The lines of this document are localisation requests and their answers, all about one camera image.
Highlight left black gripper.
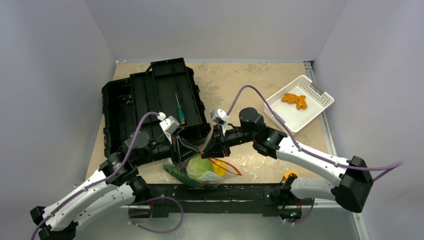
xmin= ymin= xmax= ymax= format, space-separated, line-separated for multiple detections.
xmin=135 ymin=129 xmax=200 ymax=165

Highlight green cabbage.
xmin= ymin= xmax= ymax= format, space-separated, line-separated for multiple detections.
xmin=186 ymin=155 xmax=213 ymax=180

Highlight yellow orange fruit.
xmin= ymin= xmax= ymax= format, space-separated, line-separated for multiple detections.
xmin=212 ymin=160 xmax=227 ymax=177

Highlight green cucumber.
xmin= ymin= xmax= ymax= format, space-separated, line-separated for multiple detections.
xmin=163 ymin=164 xmax=202 ymax=188

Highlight clear zip bag orange zipper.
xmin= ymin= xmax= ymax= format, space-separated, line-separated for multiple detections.
xmin=164 ymin=158 xmax=242 ymax=187

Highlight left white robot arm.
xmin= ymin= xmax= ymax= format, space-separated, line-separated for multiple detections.
xmin=30 ymin=131 xmax=199 ymax=240

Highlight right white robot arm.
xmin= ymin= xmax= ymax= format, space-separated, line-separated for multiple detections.
xmin=200 ymin=107 xmax=374 ymax=213

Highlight black toolbox tray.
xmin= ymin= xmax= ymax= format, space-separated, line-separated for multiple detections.
xmin=130 ymin=57 xmax=211 ymax=138

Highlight black plastic toolbox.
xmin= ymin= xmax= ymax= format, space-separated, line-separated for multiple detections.
xmin=101 ymin=77 xmax=211 ymax=157

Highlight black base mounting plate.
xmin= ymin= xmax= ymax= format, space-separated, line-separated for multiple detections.
xmin=128 ymin=183 xmax=313 ymax=220

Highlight orange emergency button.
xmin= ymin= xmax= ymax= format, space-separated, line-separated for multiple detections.
xmin=283 ymin=171 xmax=299 ymax=181

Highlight orange carrot pieces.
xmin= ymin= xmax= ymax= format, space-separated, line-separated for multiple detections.
xmin=281 ymin=93 xmax=308 ymax=110

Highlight white plastic basket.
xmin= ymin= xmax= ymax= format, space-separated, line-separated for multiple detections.
xmin=263 ymin=75 xmax=334 ymax=134

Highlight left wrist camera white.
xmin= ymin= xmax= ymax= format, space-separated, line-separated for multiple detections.
xmin=157 ymin=112 xmax=180 ymax=143

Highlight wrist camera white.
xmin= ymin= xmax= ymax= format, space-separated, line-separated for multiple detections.
xmin=157 ymin=112 xmax=180 ymax=143
xmin=210 ymin=108 xmax=229 ymax=135

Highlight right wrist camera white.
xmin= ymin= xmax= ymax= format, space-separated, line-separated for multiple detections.
xmin=210 ymin=108 xmax=229 ymax=135

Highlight green handle screwdriver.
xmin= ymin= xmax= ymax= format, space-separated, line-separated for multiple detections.
xmin=175 ymin=93 xmax=187 ymax=125

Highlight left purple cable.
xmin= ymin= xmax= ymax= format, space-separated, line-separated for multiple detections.
xmin=30 ymin=111 xmax=185 ymax=240

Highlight aluminium frame rail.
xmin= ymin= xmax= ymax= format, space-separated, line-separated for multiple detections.
xmin=67 ymin=183 xmax=345 ymax=213

